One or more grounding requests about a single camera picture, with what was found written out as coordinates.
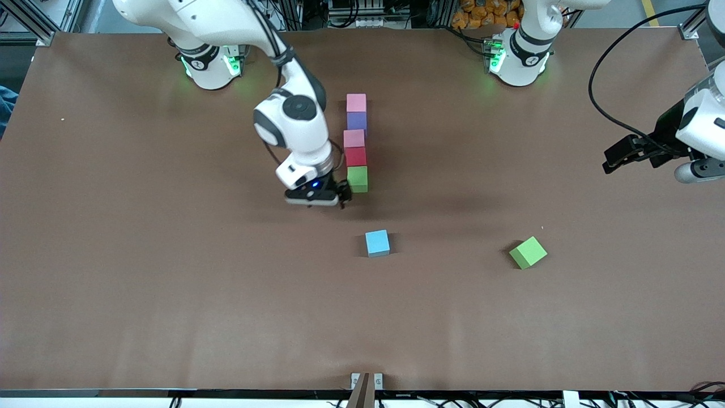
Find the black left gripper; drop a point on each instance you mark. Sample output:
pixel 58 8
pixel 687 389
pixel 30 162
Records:
pixel 666 135

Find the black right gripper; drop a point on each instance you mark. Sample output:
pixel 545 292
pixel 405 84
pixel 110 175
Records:
pixel 342 191

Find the green foam cube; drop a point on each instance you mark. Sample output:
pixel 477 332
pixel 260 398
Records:
pixel 357 178
pixel 528 253

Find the red foam cube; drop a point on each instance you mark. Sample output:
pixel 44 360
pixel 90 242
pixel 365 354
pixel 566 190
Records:
pixel 355 157

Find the pink foam cube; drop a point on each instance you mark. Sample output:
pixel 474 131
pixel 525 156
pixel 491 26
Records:
pixel 354 139
pixel 357 103

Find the purple foam cube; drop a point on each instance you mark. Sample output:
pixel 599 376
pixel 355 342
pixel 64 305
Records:
pixel 358 120

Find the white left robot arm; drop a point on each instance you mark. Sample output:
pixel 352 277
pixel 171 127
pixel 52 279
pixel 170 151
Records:
pixel 521 62

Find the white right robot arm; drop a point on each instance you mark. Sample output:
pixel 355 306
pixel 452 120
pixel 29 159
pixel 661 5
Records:
pixel 300 141

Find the blue foam cube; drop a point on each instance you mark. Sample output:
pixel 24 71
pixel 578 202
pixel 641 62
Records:
pixel 377 243

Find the equipment rack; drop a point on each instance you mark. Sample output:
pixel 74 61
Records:
pixel 368 11

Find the orange packaged goods pile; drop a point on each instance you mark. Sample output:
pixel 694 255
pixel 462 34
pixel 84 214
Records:
pixel 487 12

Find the paper table cover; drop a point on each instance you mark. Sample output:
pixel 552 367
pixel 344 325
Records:
pixel 170 351

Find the white label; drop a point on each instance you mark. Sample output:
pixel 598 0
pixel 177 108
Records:
pixel 571 400

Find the person in blue clothing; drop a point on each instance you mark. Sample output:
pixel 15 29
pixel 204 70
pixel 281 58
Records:
pixel 5 105

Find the aluminium frame profile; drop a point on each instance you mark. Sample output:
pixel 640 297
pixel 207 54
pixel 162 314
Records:
pixel 34 25
pixel 694 25

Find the metal mounting bracket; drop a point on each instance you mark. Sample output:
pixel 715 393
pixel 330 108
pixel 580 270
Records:
pixel 355 381

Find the brown camera post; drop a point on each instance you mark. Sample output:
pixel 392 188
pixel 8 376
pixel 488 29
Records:
pixel 362 396

